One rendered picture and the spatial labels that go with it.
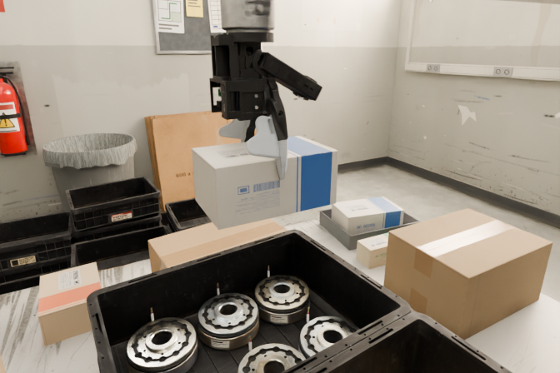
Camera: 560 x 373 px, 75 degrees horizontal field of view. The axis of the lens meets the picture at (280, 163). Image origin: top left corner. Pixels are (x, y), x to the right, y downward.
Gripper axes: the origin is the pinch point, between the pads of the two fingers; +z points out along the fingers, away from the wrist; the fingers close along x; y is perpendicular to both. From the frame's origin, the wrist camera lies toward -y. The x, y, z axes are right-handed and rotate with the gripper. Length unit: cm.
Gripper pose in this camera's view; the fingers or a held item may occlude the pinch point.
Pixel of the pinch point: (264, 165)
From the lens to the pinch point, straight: 58.5
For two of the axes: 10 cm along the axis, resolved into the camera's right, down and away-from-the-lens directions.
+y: -8.9, 1.4, -4.4
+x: 4.6, 2.6, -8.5
